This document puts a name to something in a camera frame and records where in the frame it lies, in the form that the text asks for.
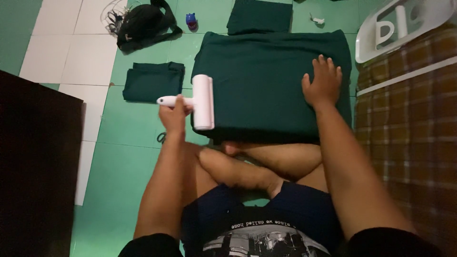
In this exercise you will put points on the person's right hand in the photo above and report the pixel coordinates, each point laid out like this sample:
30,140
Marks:
324,85

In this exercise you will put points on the dark wooden cabinet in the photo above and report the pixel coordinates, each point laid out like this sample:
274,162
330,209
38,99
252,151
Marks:
37,167

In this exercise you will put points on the white lint roller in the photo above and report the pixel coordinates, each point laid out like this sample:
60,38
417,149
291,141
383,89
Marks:
200,101

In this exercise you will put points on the white plastic tray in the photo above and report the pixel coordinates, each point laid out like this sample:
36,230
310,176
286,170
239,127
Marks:
400,28

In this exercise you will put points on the person's legs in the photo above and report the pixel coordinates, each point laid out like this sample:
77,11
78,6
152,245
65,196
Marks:
250,166

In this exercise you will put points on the black scissors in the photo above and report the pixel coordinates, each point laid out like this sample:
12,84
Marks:
161,137

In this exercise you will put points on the large dark green cloth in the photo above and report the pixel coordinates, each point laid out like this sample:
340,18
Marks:
260,85

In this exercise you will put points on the person's left fingers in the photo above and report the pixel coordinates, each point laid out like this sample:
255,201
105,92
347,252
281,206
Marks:
182,103

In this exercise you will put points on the person's black printed shirt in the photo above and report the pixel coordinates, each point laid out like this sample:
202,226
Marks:
264,237

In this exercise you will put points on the person's dark blue shorts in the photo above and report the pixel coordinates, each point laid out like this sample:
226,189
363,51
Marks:
257,207

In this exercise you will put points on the small folded dark green cloth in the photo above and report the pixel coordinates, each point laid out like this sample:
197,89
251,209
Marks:
154,82

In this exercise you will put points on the brown plaid mattress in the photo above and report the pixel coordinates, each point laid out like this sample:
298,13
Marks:
410,135

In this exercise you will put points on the blue and red toy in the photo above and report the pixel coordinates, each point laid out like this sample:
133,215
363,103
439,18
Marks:
191,20

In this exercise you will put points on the black bag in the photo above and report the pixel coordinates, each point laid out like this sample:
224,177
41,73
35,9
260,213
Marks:
144,25

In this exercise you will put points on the person's left hand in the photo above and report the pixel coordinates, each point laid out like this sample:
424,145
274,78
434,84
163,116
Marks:
174,117

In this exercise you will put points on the small white plug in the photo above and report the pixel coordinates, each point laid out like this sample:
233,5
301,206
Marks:
317,20

